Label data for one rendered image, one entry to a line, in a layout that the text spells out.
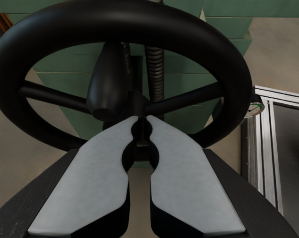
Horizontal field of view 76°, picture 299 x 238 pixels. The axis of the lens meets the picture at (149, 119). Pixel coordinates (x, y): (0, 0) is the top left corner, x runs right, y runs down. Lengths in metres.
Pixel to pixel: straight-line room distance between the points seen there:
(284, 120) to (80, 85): 0.99
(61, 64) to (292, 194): 0.95
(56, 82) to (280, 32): 1.95
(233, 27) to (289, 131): 0.83
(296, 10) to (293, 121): 0.83
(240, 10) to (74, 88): 0.37
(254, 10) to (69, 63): 0.35
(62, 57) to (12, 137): 0.98
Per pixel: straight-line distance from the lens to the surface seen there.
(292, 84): 1.72
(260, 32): 2.07
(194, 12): 0.24
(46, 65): 0.47
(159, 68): 0.26
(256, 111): 0.51
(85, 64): 0.43
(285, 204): 0.99
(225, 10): 0.37
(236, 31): 0.40
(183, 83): 0.47
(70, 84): 0.49
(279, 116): 1.17
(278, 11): 0.41
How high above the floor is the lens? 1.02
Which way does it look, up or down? 59 degrees down
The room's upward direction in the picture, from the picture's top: 2 degrees clockwise
